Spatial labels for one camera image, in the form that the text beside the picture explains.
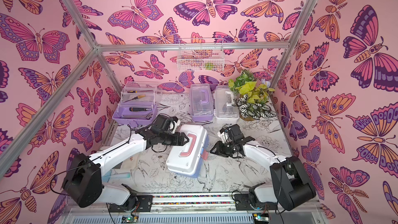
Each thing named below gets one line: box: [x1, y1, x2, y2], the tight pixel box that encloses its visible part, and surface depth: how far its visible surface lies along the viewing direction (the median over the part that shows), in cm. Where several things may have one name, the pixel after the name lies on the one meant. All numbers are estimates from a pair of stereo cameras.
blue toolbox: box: [165, 124, 209, 178], surface depth 79 cm
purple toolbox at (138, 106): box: [111, 80, 163, 127], surface depth 111 cm
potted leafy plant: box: [228, 70, 278, 122], surface depth 87 cm
